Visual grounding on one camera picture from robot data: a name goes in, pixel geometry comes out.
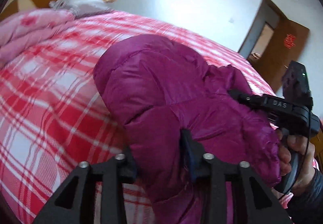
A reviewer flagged magenta down jacket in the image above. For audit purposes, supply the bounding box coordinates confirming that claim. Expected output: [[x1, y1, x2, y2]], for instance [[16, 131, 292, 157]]
[[94, 34, 281, 223]]

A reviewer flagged person's right hand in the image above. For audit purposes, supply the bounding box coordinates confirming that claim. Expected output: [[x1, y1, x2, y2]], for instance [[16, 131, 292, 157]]
[[278, 135, 315, 196]]

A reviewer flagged red paper door decoration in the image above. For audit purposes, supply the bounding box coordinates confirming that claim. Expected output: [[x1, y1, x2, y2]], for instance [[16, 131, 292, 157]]
[[284, 34, 296, 49]]

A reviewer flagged brown wooden door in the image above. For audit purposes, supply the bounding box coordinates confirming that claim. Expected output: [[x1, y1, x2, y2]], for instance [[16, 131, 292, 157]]
[[252, 19, 309, 92]]

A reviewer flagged red white plaid bedsheet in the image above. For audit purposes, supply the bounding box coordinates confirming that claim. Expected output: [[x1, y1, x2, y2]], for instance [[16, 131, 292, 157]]
[[1, 11, 272, 223]]

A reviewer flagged pink floral quilt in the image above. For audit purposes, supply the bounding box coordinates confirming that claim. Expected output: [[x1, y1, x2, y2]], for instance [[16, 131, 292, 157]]
[[1, 9, 75, 68]]

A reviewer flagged striped pillow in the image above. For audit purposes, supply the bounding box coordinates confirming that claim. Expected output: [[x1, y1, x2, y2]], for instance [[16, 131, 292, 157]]
[[49, 0, 112, 19]]

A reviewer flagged black cable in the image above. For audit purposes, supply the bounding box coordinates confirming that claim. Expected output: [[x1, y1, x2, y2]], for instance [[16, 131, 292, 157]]
[[277, 97, 314, 202]]

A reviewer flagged brown door frame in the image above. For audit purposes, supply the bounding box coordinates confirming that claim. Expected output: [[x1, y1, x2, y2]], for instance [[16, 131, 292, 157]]
[[238, 0, 287, 59]]

